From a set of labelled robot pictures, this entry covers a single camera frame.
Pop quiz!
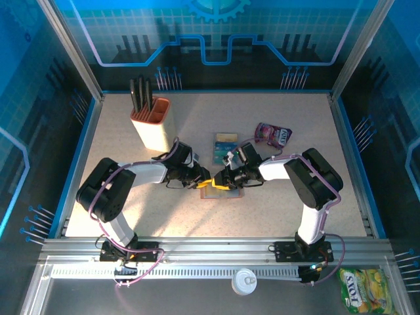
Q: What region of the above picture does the yellow candy bag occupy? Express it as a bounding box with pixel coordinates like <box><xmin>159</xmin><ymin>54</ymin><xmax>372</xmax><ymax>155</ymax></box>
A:
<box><xmin>339</xmin><ymin>268</ymin><xmax>400</xmax><ymax>315</ymax></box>

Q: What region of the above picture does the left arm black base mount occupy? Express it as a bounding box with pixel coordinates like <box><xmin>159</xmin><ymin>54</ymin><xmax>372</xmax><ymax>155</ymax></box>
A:
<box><xmin>98</xmin><ymin>240</ymin><xmax>160</xmax><ymax>263</ymax></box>

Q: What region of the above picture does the white round lid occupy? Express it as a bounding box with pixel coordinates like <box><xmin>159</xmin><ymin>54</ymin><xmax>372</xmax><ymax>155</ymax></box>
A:
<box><xmin>231</xmin><ymin>268</ymin><xmax>259</xmax><ymax>297</ymax></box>

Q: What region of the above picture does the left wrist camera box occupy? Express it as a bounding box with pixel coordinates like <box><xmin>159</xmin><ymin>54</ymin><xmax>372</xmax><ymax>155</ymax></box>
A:
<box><xmin>169</xmin><ymin>142</ymin><xmax>200</xmax><ymax>165</ymax></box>

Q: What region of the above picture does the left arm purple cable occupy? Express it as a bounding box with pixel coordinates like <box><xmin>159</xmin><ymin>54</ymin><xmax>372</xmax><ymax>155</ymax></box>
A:
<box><xmin>88</xmin><ymin>136</ymin><xmax>180</xmax><ymax>289</ymax></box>

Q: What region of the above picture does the aluminium frame post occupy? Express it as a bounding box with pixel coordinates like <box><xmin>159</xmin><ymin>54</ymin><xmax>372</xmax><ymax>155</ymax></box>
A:
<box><xmin>36</xmin><ymin>0</ymin><xmax>106</xmax><ymax>103</ymax></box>
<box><xmin>329</xmin><ymin>0</ymin><xmax>396</xmax><ymax>103</ymax></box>

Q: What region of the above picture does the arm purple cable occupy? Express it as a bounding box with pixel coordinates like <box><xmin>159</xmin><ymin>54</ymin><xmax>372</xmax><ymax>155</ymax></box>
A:
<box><xmin>238</xmin><ymin>137</ymin><xmax>346</xmax><ymax>287</ymax></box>
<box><xmin>88</xmin><ymin>136</ymin><xmax>180</xmax><ymax>289</ymax></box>

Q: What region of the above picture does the black handled knife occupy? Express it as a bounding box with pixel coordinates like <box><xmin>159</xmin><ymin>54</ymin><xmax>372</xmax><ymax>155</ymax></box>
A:
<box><xmin>129</xmin><ymin>78</ymin><xmax>140</xmax><ymax>113</ymax></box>
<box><xmin>145</xmin><ymin>79</ymin><xmax>154</xmax><ymax>113</ymax></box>
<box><xmin>137</xmin><ymin>75</ymin><xmax>147</xmax><ymax>112</ymax></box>

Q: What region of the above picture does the purple candy bag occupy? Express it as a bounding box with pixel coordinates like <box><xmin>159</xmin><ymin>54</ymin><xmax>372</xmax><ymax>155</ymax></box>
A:
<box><xmin>254</xmin><ymin>122</ymin><xmax>294</xmax><ymax>151</ymax></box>

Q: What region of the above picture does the beige orange knife block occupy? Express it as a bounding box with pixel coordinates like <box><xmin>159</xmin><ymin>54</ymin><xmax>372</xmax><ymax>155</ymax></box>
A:
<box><xmin>130</xmin><ymin>96</ymin><xmax>175</xmax><ymax>152</ymax></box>

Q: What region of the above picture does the clear plastic tray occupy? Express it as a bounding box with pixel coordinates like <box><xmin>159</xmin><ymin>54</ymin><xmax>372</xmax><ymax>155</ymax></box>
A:
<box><xmin>211</xmin><ymin>131</ymin><xmax>240</xmax><ymax>166</ymax></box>

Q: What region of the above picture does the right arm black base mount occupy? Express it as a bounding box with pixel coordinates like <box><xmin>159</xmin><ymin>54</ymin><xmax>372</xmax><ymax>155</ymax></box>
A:
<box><xmin>268</xmin><ymin>240</ymin><xmax>334</xmax><ymax>263</ymax></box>

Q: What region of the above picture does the brown leather card holder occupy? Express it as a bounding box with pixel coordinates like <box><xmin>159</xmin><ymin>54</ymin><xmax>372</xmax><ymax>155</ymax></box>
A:
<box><xmin>200</xmin><ymin>184</ymin><xmax>245</xmax><ymax>200</ymax></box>

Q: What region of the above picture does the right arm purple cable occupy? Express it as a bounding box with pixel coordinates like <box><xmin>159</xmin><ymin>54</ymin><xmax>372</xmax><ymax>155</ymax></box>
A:
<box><xmin>238</xmin><ymin>137</ymin><xmax>346</xmax><ymax>287</ymax></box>

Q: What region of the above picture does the white slotted cable duct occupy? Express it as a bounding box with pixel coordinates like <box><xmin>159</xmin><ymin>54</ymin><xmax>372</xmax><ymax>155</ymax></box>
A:
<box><xmin>51</xmin><ymin>265</ymin><xmax>303</xmax><ymax>281</ymax></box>

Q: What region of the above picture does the aluminium frame rail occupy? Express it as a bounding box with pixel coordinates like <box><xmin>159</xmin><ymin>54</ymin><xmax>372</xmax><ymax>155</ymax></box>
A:
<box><xmin>38</xmin><ymin>236</ymin><xmax>395</xmax><ymax>264</ymax></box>

